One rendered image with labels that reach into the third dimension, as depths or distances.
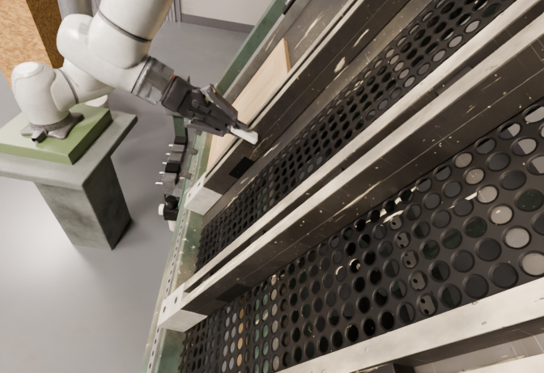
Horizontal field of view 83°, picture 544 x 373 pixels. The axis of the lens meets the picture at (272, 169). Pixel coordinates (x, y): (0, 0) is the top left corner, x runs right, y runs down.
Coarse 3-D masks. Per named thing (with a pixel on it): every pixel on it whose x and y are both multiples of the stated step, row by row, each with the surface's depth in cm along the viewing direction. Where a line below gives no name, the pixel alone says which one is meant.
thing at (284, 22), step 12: (300, 0) 106; (288, 12) 109; (300, 12) 109; (276, 24) 114; (288, 24) 112; (276, 36) 115; (264, 48) 118; (252, 60) 121; (264, 60) 121; (240, 72) 129; (252, 72) 125; (240, 84) 128; (228, 96) 132
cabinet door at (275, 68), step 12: (276, 48) 109; (276, 60) 103; (288, 60) 97; (264, 72) 109; (276, 72) 97; (288, 72) 90; (252, 84) 114; (264, 84) 103; (276, 84) 92; (240, 96) 120; (252, 96) 109; (264, 96) 98; (240, 108) 114; (252, 108) 103; (240, 120) 108; (216, 144) 120; (216, 156) 114
